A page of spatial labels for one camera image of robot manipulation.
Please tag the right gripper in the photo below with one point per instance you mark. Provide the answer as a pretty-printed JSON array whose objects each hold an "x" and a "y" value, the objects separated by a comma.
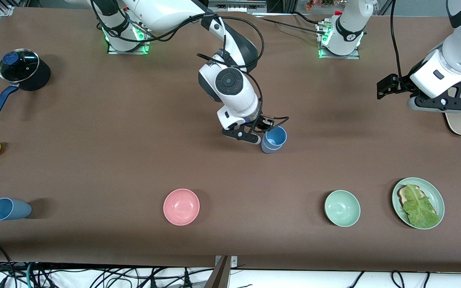
[{"x": 261, "y": 122}]

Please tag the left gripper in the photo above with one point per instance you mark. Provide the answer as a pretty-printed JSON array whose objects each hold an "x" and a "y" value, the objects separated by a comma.
[{"x": 401, "y": 84}]

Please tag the blue cup with paper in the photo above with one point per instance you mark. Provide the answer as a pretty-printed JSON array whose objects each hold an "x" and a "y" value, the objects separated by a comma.
[{"x": 269, "y": 149}]

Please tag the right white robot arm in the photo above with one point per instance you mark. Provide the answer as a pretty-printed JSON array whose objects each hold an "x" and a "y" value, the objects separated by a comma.
[{"x": 230, "y": 82}]

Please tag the toast slice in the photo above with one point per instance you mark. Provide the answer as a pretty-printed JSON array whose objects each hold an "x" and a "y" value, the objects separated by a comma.
[{"x": 402, "y": 196}]

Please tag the green bowl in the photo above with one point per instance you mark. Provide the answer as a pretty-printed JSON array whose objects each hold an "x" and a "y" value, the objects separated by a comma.
[{"x": 342, "y": 208}]

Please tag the pink bowl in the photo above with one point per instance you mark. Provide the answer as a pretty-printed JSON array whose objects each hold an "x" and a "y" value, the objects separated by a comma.
[{"x": 181, "y": 207}]

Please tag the green plate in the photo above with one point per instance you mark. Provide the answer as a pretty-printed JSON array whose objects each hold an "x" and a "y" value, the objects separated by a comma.
[{"x": 436, "y": 198}]

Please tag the green lettuce leaf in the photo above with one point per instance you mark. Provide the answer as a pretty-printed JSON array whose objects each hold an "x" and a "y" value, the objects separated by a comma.
[{"x": 420, "y": 208}]

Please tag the dark support beam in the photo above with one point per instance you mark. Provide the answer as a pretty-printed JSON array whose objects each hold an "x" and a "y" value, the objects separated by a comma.
[{"x": 219, "y": 276}]

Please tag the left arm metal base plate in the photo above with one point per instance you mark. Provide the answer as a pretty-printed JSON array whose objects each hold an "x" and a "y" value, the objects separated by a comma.
[{"x": 354, "y": 56}]

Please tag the metal table bracket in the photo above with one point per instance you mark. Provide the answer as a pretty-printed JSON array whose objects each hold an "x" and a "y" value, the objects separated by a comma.
[{"x": 234, "y": 260}]

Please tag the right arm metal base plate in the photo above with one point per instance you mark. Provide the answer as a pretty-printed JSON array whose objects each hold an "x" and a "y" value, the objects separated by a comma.
[{"x": 147, "y": 46}]

